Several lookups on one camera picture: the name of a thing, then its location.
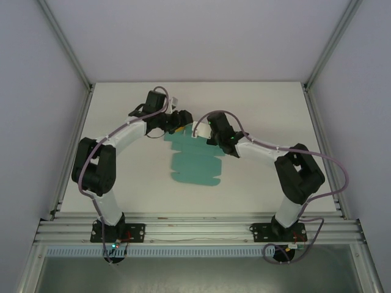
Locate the grey slotted cable duct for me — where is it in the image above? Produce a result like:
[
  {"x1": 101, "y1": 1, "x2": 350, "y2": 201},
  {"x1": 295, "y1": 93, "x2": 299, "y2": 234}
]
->
[{"x1": 45, "y1": 245, "x2": 306, "y2": 258}]

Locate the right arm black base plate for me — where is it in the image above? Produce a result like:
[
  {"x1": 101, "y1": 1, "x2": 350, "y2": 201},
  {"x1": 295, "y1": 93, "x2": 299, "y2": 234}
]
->
[{"x1": 249, "y1": 222, "x2": 307, "y2": 244}]

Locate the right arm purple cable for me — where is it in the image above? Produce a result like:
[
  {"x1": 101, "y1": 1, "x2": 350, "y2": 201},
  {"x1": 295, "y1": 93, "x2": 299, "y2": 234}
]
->
[{"x1": 191, "y1": 109, "x2": 351, "y2": 265}]

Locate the aluminium frame post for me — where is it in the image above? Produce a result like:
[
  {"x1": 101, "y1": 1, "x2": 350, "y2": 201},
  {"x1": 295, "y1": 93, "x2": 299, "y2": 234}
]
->
[
  {"x1": 38, "y1": 0, "x2": 94, "y2": 92},
  {"x1": 303, "y1": 0, "x2": 364, "y2": 92}
]

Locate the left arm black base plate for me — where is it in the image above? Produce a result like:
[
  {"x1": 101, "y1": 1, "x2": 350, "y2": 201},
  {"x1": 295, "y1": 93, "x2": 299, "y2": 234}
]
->
[{"x1": 90, "y1": 222, "x2": 146, "y2": 244}]

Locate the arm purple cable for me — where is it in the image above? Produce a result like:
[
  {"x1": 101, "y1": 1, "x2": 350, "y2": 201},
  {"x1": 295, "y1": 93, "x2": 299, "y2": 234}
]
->
[
  {"x1": 191, "y1": 109, "x2": 351, "y2": 265},
  {"x1": 78, "y1": 85, "x2": 172, "y2": 266}
]

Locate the steel sheet panel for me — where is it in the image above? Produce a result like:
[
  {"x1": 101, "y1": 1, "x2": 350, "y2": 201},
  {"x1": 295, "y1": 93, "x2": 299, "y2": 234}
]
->
[{"x1": 35, "y1": 255, "x2": 363, "y2": 293}]

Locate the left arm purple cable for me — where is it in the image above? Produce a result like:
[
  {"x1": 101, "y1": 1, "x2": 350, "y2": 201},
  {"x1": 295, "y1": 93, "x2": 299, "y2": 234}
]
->
[{"x1": 78, "y1": 85, "x2": 172, "y2": 266}]

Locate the aluminium frame leg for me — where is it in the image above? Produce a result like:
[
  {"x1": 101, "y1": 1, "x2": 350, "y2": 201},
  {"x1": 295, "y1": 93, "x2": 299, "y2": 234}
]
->
[
  {"x1": 348, "y1": 241, "x2": 384, "y2": 293},
  {"x1": 16, "y1": 241, "x2": 46, "y2": 293}
]

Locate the aluminium mounting rail beam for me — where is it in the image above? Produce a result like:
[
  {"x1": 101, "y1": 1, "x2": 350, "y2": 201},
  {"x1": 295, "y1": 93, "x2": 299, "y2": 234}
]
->
[{"x1": 33, "y1": 212, "x2": 366, "y2": 245}]

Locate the black round cable grommet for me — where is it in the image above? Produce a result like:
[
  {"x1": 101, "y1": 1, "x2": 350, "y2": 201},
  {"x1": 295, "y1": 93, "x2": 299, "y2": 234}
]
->
[{"x1": 272, "y1": 245, "x2": 297, "y2": 264}]

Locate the aluminium side rail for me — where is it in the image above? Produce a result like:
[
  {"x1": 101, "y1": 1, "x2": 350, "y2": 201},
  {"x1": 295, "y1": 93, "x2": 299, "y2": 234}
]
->
[
  {"x1": 303, "y1": 85, "x2": 349, "y2": 220},
  {"x1": 48, "y1": 85, "x2": 94, "y2": 221}
]

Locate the teal cloth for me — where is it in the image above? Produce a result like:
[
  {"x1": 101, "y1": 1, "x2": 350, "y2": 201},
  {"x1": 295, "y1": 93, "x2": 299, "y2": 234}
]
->
[{"x1": 163, "y1": 125, "x2": 226, "y2": 187}]

